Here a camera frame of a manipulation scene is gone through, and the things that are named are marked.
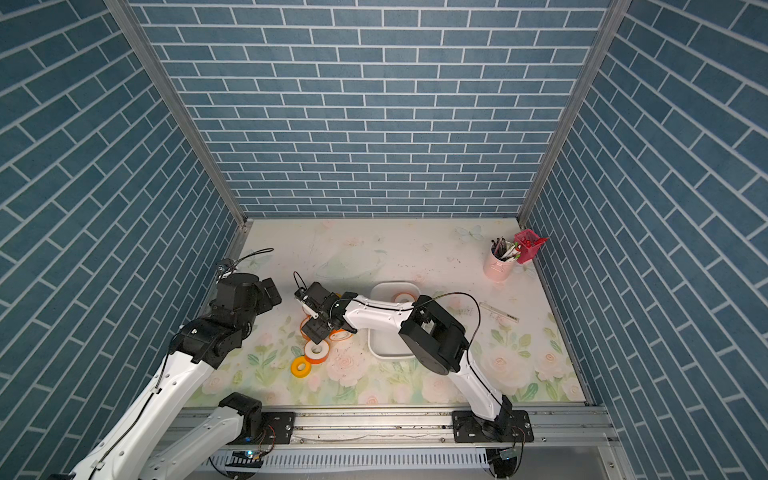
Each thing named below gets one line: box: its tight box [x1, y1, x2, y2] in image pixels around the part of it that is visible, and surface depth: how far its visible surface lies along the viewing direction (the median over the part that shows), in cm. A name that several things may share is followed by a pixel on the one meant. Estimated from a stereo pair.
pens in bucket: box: [491, 236, 517, 261], surface depth 100 cm
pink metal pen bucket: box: [483, 245, 516, 281], surface depth 99 cm
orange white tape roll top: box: [394, 292, 416, 303], surface depth 98 cm
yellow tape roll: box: [290, 356, 312, 379], surface depth 84 cm
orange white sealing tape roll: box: [304, 339, 329, 365], surface depth 86 cm
